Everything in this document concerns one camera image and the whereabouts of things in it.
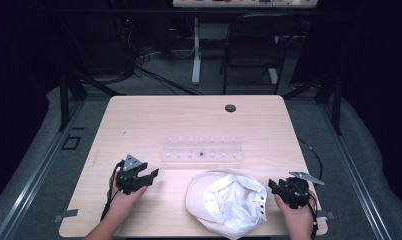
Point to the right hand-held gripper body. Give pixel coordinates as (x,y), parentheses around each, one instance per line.
(297,195)

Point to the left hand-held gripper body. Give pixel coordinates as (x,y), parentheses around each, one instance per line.
(130,176)

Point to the white baseball cap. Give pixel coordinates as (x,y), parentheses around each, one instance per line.
(222,203)

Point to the person's right hand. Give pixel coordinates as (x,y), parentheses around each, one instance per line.
(300,220)

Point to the person's left hand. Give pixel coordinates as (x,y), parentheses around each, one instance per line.
(122,203)

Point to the clear acrylic rack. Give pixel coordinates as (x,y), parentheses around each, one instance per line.
(202,154)

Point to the black round table grommet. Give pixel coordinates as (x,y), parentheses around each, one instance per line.
(230,108)

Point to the white desk leg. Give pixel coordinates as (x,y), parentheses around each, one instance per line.
(272,75)
(196,53)

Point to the black metal chair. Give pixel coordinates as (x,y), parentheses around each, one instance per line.
(255,43)

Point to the light background desk top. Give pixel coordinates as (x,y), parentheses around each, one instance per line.
(242,3)

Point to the grey metal table bracket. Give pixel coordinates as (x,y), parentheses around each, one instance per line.
(327,216)
(65,215)

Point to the aluminium floor rail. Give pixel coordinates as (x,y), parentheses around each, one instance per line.
(352,166)
(39,173)

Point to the black metal frame stand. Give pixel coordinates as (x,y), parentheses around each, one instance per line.
(65,100)
(336,103)

